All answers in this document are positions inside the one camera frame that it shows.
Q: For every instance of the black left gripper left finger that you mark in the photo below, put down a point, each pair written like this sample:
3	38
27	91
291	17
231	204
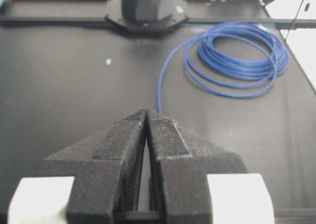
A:
107	169

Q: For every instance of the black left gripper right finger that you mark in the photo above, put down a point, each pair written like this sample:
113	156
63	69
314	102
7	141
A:
180	162

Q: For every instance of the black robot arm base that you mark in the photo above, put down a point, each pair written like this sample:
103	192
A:
146	16

